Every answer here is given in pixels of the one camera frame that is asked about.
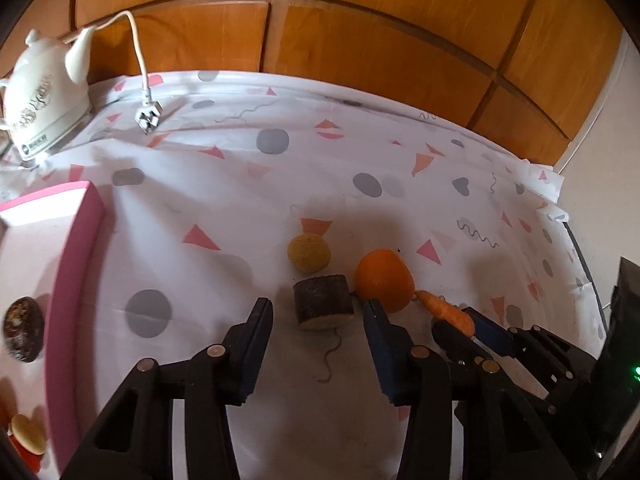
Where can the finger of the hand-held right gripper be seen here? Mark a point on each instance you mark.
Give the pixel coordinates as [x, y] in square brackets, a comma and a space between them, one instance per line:
[452, 340]
[492, 332]

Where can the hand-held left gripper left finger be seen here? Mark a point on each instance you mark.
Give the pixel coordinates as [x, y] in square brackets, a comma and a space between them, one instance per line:
[252, 355]

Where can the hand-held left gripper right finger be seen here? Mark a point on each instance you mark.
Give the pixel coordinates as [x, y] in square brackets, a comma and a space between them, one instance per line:
[385, 355]

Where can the small orange carrot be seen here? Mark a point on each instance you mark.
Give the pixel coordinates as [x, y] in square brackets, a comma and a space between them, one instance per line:
[447, 312]

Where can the orange mandarin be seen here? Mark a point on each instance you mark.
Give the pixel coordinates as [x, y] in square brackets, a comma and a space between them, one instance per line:
[382, 277]

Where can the dark sugarcane piece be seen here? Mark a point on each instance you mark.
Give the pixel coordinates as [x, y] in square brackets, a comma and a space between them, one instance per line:
[322, 300]

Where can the yellow-green felt ball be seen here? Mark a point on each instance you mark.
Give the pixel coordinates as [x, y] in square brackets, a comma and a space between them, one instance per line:
[308, 252]

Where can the pink shallow tray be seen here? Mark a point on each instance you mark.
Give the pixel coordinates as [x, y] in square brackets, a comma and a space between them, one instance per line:
[75, 285]

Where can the red tomato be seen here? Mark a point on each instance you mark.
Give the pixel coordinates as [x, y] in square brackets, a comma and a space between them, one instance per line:
[25, 461]

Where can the thin brown plant fibre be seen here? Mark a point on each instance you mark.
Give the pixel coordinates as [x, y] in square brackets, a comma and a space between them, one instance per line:
[336, 347]

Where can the white patterned tablecloth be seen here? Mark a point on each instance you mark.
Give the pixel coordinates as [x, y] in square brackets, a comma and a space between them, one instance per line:
[350, 160]

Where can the white kettle base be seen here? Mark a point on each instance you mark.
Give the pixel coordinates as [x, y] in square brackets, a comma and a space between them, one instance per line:
[55, 142]

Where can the wooden panelled cabinet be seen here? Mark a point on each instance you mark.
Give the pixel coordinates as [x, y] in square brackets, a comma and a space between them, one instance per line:
[350, 35]

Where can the white ceramic electric kettle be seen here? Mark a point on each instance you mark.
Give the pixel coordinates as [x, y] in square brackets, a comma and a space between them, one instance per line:
[40, 90]

